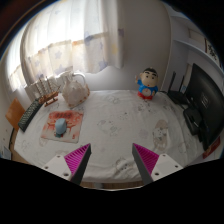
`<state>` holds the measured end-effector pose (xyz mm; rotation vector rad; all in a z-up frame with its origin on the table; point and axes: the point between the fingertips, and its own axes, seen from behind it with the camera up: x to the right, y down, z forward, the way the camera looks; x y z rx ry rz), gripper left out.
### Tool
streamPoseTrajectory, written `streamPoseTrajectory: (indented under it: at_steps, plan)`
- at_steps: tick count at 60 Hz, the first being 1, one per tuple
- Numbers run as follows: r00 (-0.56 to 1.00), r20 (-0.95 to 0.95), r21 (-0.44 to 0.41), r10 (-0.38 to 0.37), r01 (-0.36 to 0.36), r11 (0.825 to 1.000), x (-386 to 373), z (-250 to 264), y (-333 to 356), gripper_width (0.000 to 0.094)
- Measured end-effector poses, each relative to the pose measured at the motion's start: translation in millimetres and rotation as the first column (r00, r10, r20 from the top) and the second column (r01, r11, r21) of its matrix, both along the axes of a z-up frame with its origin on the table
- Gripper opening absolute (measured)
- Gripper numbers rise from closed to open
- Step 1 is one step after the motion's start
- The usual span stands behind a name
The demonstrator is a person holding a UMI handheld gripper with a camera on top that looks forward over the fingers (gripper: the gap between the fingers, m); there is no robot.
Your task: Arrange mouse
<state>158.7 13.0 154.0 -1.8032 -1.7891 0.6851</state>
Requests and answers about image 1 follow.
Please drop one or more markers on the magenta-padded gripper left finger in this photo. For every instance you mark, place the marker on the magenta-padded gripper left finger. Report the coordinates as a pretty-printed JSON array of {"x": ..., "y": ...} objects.
[{"x": 78, "y": 159}]

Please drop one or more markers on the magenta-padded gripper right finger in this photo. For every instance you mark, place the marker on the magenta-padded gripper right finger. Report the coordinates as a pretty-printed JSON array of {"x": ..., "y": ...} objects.
[{"x": 146, "y": 159}]

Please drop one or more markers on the light blue computer mouse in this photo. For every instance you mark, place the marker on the light blue computer mouse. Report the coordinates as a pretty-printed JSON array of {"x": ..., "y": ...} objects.
[{"x": 61, "y": 126}]

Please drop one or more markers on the red printed mouse pad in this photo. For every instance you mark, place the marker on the red printed mouse pad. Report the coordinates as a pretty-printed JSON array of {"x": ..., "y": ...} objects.
[{"x": 75, "y": 125}]

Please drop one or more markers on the white printed tablecloth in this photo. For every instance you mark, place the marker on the white printed tablecloth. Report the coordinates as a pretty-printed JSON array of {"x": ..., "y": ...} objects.
[{"x": 116, "y": 116}]

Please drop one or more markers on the black box device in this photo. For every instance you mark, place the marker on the black box device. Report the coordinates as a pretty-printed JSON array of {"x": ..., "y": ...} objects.
[{"x": 192, "y": 120}]

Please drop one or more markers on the black keyboard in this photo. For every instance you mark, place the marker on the black keyboard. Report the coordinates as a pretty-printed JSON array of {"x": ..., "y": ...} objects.
[{"x": 30, "y": 115}]

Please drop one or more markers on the white conch-shaped jug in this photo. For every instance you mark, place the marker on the white conch-shaped jug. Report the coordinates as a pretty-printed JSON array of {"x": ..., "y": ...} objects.
[{"x": 75, "y": 92}]

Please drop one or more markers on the wooden model sailing ship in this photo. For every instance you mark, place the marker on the wooden model sailing ship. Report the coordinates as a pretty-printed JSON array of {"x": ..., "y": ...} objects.
[{"x": 48, "y": 95}]

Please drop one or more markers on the cartoon boy figurine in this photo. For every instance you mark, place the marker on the cartoon boy figurine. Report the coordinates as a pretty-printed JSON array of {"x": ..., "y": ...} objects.
[{"x": 147, "y": 86}]

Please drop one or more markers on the orange wooden chair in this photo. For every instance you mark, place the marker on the orange wooden chair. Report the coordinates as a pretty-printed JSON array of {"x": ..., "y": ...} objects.
[{"x": 15, "y": 113}]

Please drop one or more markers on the black monitor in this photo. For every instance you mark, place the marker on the black monitor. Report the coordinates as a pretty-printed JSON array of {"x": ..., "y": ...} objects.
[{"x": 208, "y": 100}]

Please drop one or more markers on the white star-print curtain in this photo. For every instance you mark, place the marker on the white star-print curtain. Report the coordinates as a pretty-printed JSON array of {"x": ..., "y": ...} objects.
[{"x": 73, "y": 36}]

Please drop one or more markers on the white wall shelf unit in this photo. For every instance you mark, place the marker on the white wall shelf unit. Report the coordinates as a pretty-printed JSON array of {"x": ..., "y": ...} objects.
[{"x": 195, "y": 40}]

